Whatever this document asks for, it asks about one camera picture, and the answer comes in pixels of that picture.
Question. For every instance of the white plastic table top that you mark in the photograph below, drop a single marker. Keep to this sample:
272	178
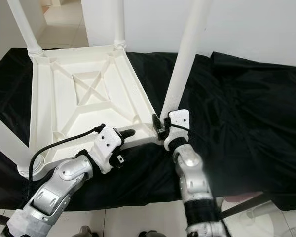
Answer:
64	108

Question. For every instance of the white plastic table leg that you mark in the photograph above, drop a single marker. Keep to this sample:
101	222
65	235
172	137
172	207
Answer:
119	22
10	148
24	29
185	59

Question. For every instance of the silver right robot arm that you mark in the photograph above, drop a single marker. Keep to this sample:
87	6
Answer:
192	173

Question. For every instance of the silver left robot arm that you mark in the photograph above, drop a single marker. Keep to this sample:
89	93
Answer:
59	190

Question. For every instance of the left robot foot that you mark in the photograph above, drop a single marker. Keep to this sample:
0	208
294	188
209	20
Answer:
86	231

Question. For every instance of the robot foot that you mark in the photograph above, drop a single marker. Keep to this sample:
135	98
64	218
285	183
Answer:
150	234
86	231

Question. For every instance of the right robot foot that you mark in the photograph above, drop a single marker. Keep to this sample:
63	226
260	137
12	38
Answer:
150	234

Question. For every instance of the black table cloth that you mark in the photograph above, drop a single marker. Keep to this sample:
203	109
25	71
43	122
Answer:
256	123

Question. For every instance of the pink cushion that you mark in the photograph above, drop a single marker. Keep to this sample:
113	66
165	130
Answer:
237	198

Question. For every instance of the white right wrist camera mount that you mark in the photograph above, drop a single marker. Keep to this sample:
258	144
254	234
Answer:
180	119

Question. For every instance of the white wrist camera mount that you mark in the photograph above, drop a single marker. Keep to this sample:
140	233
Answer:
107	143
180	119

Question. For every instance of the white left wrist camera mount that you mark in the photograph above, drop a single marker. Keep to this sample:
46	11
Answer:
107	143

